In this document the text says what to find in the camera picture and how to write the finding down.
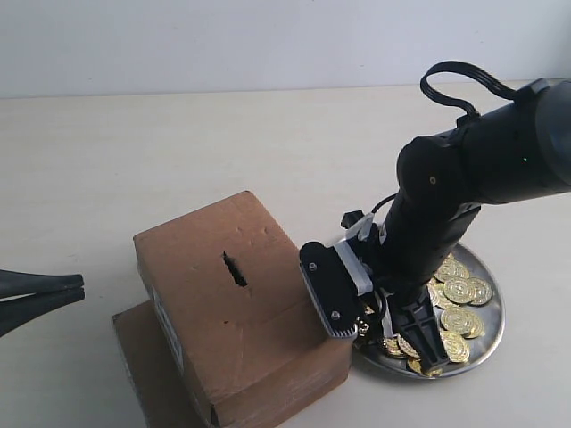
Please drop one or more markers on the round silver metal plate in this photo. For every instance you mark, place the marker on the round silver metal plate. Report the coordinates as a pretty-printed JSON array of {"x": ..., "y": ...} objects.
[{"x": 394, "y": 354}]

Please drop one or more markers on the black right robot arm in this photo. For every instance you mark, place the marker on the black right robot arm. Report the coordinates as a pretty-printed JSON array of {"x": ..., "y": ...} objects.
[{"x": 518, "y": 152}]

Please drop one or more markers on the gold coin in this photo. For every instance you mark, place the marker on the gold coin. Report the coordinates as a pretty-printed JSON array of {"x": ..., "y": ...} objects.
[
  {"x": 462, "y": 321},
  {"x": 455, "y": 346},
  {"x": 482, "y": 291},
  {"x": 459, "y": 290},
  {"x": 451, "y": 268}
]

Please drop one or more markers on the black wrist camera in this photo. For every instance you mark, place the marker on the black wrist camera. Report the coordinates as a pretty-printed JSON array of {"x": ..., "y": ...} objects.
[{"x": 357, "y": 224}]

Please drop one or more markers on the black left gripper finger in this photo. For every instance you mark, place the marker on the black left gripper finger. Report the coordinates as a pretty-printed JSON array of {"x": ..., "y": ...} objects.
[
  {"x": 18, "y": 312},
  {"x": 18, "y": 283}
]

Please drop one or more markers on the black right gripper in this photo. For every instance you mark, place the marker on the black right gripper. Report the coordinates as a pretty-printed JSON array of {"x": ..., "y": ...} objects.
[{"x": 399, "y": 257}]

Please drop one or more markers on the brown cardboard slot box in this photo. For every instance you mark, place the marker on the brown cardboard slot box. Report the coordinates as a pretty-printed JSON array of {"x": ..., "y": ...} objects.
[{"x": 228, "y": 336}]

